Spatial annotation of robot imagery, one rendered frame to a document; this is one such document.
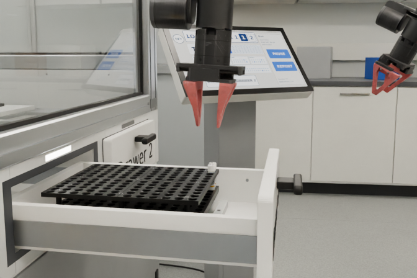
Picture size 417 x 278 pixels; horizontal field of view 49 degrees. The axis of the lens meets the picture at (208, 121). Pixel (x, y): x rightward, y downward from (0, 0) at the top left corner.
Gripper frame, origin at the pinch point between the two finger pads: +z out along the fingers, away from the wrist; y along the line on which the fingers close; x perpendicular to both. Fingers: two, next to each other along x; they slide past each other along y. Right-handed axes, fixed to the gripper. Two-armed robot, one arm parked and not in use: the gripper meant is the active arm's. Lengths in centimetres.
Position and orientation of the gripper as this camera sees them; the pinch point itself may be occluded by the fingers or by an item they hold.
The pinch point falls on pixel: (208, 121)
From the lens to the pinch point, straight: 74.5
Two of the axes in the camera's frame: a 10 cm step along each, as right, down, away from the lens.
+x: -1.7, 1.3, -9.8
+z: -0.6, 9.9, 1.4
